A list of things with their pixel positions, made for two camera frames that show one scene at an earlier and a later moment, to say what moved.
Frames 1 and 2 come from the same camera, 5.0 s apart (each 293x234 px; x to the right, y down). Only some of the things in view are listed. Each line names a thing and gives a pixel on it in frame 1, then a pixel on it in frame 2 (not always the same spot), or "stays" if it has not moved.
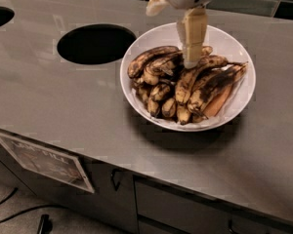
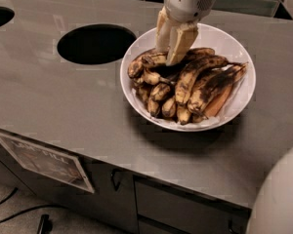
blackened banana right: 212,84 stays
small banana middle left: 159,92 stays
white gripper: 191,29 to 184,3
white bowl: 224,43 stays
